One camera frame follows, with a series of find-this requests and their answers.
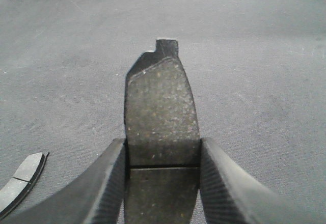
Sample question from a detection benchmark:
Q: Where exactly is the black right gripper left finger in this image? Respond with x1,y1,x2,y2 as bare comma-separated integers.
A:
2,139,126,223

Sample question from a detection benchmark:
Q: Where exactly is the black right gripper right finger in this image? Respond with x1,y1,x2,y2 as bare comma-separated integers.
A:
200,137,325,223

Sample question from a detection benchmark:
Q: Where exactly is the brake pad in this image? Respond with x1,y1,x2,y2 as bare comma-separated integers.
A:
124,39,201,223
1,152,49,220

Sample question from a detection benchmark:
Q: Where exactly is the dark grey conveyor belt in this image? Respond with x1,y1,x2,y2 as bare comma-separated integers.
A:
1,0,325,215

